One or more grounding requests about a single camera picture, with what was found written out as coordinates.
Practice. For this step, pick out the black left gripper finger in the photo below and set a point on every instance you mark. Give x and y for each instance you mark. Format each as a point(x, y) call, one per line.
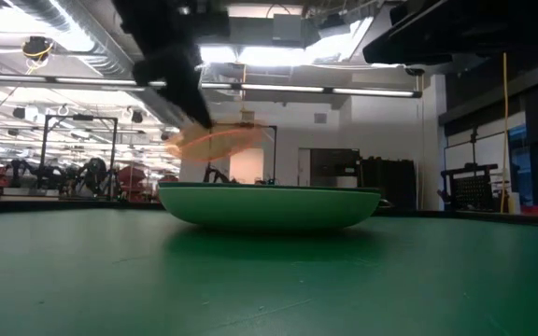
point(187, 95)

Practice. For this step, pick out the transparent orange plastic plate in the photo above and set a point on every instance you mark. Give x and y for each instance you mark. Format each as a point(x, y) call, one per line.
point(234, 142)

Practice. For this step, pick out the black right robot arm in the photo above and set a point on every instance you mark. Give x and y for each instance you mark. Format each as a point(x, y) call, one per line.
point(460, 32)

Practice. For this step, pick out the black background robot arm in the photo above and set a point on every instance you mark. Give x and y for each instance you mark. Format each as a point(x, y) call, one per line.
point(92, 176)

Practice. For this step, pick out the long ceiling light bar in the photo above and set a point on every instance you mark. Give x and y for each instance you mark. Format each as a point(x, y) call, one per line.
point(297, 88)

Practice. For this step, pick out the grey ceiling box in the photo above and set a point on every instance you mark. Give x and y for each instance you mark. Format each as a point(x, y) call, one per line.
point(287, 27)

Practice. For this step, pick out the large green plastic plate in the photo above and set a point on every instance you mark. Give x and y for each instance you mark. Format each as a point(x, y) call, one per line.
point(269, 207)

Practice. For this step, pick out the green table mat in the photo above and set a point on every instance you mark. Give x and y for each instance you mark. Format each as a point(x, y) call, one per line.
point(110, 280)

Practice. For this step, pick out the black cabinet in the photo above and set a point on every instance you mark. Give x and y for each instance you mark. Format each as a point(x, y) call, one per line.
point(390, 184)

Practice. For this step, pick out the black equipment cart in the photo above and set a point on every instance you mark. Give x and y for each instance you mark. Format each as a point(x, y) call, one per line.
point(472, 191)

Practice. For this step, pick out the black metal rig frame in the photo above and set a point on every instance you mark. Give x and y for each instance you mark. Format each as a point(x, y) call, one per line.
point(114, 158)

